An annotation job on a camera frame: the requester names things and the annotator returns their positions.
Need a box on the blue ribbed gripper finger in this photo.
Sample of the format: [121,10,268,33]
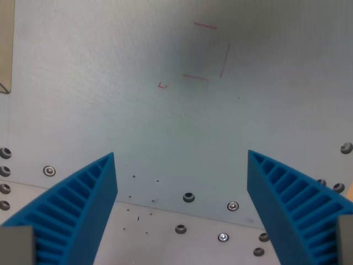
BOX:
[0,152,119,265]
[247,150,353,265]

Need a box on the beige flat panel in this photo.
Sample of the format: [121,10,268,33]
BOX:
[0,0,15,95]

